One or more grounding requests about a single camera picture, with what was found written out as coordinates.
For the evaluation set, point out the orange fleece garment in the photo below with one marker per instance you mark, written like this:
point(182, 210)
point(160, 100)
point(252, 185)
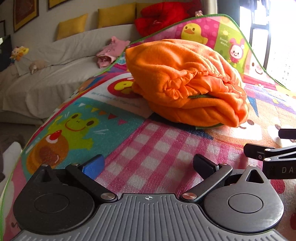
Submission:
point(188, 82)

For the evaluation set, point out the left framed picture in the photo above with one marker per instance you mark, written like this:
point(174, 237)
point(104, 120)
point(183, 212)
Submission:
point(23, 12)

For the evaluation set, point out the beige plush toy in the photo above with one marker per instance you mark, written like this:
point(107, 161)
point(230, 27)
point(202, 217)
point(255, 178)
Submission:
point(37, 65)

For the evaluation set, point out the yellow pink plush toy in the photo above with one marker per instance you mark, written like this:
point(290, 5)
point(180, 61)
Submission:
point(18, 52)

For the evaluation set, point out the pink crumpled baby garment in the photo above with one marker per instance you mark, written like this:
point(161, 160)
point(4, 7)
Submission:
point(111, 52)

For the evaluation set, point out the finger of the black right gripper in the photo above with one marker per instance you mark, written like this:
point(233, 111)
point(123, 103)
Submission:
point(255, 151)
point(287, 133)

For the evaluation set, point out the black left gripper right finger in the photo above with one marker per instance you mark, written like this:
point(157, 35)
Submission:
point(214, 176)

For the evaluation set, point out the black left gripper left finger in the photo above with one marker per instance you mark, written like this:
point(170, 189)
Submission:
point(85, 175)

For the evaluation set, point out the grey covered sofa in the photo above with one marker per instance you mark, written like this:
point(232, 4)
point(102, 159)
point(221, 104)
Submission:
point(31, 98)

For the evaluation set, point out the colourful cartoon play mat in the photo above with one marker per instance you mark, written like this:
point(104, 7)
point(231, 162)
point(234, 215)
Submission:
point(142, 152)

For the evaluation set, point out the framed picture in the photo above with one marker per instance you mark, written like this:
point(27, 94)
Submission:
point(54, 3)
point(23, 12)

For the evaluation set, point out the middle yellow cushion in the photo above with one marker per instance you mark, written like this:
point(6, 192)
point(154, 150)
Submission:
point(117, 15)

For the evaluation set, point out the red plush cushion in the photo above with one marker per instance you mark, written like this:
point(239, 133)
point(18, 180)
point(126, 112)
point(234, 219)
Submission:
point(168, 13)

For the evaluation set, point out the small pink object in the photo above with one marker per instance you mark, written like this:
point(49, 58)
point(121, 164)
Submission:
point(198, 13)

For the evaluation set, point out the left yellow cushion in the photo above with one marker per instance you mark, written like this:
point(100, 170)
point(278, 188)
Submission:
point(71, 27)

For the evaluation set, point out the middle framed picture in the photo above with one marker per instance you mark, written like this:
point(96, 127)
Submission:
point(54, 3)

